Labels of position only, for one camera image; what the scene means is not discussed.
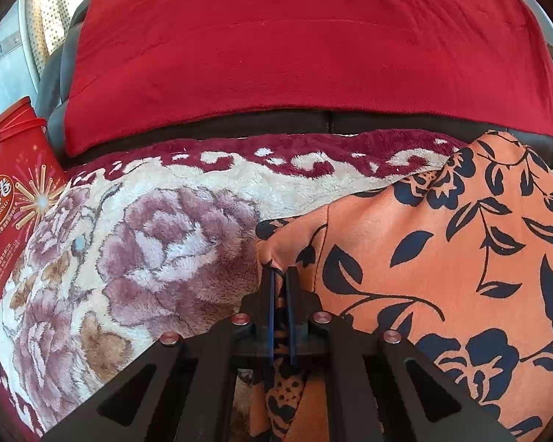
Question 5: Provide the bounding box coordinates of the black leather sofa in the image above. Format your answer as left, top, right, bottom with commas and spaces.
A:
37, 2, 553, 171

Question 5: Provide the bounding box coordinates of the grey appliance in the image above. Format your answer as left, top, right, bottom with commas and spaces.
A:
0, 0, 44, 132

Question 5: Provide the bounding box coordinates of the red gift box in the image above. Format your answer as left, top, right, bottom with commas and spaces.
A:
0, 97, 67, 314

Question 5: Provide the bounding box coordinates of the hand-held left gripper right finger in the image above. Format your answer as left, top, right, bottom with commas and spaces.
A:
283, 266, 505, 442

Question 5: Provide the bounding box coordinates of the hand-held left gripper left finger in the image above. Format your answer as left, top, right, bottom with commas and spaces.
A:
41, 267, 282, 442

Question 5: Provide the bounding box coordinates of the red blanket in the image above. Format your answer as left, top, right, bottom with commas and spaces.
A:
62, 0, 553, 157

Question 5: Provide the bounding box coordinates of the floral plush blanket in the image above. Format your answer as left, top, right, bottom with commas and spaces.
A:
0, 129, 462, 442

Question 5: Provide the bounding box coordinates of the orange floral garment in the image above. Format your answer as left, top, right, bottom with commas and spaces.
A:
249, 130, 553, 442

